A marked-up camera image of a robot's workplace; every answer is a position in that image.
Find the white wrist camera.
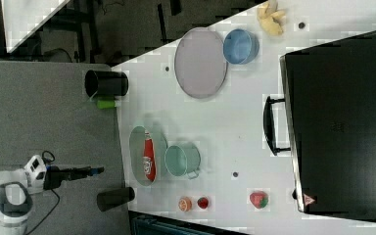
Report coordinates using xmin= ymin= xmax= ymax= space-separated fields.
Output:
xmin=23 ymin=155 xmax=47 ymax=192

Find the green oval strainer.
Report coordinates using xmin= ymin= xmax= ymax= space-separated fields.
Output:
xmin=129 ymin=126 xmax=167 ymax=186

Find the orange slice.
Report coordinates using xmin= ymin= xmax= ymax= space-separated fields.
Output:
xmin=178 ymin=197 xmax=192 ymax=212

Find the black cylinder post upper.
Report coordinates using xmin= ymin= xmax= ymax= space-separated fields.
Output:
xmin=84 ymin=70 xmax=129 ymax=97

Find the small red strawberry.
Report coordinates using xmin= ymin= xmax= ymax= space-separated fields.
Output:
xmin=197 ymin=197 xmax=210 ymax=210

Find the grey round plate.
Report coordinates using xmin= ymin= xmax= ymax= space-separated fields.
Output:
xmin=174 ymin=27 xmax=227 ymax=99

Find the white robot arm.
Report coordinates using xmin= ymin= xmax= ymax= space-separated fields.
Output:
xmin=0 ymin=166 xmax=104 ymax=235

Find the green metal cup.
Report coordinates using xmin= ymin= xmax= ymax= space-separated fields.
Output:
xmin=164 ymin=142 xmax=201 ymax=179

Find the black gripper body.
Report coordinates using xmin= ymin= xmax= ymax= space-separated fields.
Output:
xmin=43 ymin=166 xmax=73 ymax=190

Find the black cylinder post lower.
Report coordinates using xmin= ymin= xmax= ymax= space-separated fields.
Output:
xmin=96 ymin=187 xmax=135 ymax=212

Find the black cylinder post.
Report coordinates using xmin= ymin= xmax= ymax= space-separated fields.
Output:
xmin=84 ymin=70 xmax=129 ymax=97
xmin=96 ymin=187 xmax=135 ymax=212

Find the black toaster oven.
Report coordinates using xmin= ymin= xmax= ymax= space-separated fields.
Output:
xmin=279 ymin=30 xmax=376 ymax=222

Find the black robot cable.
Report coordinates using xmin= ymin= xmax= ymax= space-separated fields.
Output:
xmin=23 ymin=189 xmax=62 ymax=235

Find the red ketchup bottle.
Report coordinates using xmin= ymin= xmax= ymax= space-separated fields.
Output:
xmin=143 ymin=132 xmax=157 ymax=182

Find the blue bowl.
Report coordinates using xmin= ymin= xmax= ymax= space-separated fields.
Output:
xmin=223 ymin=28 xmax=259 ymax=65

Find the large red strawberry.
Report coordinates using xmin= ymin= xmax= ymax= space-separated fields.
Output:
xmin=249 ymin=191 xmax=268 ymax=209

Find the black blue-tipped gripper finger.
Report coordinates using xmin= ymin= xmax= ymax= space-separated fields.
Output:
xmin=74 ymin=166 xmax=105 ymax=176

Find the green clamp piece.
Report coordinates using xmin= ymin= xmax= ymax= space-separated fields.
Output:
xmin=97 ymin=100 xmax=116 ymax=110

